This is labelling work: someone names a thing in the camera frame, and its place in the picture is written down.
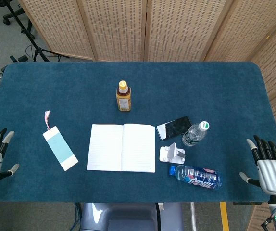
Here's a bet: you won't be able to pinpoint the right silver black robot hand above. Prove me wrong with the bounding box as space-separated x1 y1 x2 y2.
238 134 276 195

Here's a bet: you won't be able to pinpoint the blue bookmark with pink tassel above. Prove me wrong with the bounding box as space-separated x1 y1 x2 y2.
42 110 79 172

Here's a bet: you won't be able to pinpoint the yellow floor tape strip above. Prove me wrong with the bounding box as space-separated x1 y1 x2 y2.
219 202 230 231

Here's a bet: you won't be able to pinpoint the blue Pepsi bottle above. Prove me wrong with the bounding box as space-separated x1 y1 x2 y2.
168 164 223 191

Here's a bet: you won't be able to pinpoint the clear water bottle green-white cap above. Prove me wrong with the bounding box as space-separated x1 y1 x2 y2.
182 121 210 147

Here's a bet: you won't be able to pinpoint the dark blue table mat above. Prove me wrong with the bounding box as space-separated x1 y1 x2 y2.
0 61 276 203

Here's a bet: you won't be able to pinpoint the white folding phone stand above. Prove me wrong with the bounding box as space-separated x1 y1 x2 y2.
159 142 186 164

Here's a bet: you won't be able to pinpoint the black smartphone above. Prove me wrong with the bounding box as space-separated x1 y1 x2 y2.
155 116 192 141

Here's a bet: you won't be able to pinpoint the black power adapter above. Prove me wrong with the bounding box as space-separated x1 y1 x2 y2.
9 55 29 63

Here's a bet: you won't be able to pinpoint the open white lined notebook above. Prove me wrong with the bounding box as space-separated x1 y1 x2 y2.
87 123 156 173

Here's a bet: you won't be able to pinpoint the black tripod stand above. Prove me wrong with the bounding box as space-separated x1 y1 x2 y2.
4 0 69 63

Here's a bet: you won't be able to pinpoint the grey-blue robot torso base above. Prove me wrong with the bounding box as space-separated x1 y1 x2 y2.
79 202 185 231

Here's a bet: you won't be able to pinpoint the yellow-capped tea bottle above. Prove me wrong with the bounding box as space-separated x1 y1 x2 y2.
115 80 132 113

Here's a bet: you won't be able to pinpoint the black office chair base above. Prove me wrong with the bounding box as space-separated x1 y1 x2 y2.
0 0 25 25

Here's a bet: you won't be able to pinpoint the woven wooden folding screen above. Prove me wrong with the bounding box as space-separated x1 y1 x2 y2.
17 0 276 231

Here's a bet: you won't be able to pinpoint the blue cables under table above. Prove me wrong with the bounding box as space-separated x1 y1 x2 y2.
73 202 84 231

